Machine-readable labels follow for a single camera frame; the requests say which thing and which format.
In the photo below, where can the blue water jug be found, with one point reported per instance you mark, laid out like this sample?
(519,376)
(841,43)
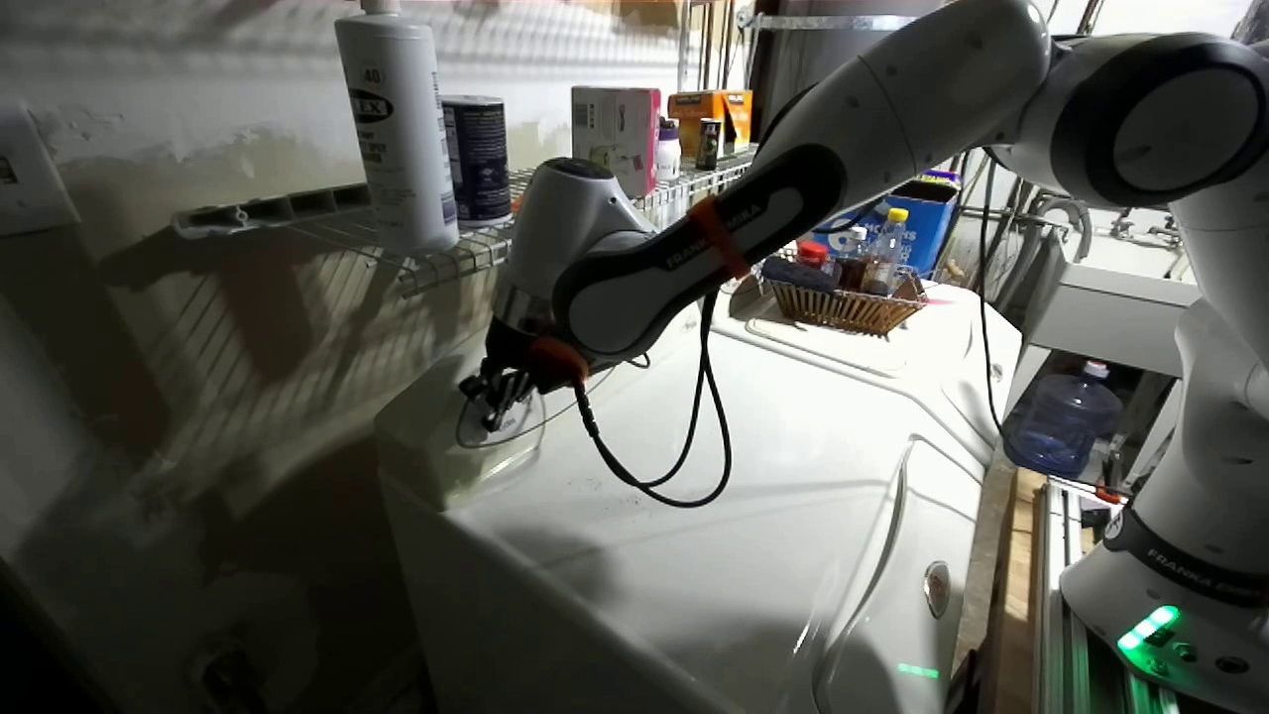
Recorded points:
(1058,423)

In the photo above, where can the wooden plank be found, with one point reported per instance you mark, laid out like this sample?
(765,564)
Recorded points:
(1017,582)

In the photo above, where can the grey metal tank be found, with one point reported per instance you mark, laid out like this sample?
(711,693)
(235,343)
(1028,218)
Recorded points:
(796,62)

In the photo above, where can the wicker basket with items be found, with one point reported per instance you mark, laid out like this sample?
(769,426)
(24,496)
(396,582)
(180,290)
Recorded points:
(845,310)

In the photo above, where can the small black canister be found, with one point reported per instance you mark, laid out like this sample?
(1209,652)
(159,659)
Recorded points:
(711,143)

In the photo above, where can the cream washing machine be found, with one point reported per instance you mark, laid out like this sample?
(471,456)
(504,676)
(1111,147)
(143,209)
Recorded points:
(954,359)

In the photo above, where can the red cap bottle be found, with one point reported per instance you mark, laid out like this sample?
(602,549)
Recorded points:
(814,256)

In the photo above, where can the white rectangular cabinet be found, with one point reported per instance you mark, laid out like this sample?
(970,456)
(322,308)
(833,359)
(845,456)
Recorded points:
(1111,320)

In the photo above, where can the white printed box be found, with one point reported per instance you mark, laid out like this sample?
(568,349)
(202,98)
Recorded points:
(615,134)

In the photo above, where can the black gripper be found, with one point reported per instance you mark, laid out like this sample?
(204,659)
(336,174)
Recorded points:
(508,349)

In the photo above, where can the orange cardboard box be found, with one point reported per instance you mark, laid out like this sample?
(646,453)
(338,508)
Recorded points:
(734,114)

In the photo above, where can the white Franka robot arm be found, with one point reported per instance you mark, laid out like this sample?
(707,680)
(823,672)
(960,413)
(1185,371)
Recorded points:
(898,93)

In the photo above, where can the blue box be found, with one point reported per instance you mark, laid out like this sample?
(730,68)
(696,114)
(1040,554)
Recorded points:
(933,222)

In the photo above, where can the yellow cap sauce bottle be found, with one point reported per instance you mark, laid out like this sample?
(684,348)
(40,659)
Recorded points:
(893,242)

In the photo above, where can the white spray bottle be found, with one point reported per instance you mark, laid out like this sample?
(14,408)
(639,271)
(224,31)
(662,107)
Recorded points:
(399,134)

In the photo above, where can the dark cylindrical can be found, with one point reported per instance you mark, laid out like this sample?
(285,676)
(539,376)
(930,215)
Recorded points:
(478,162)

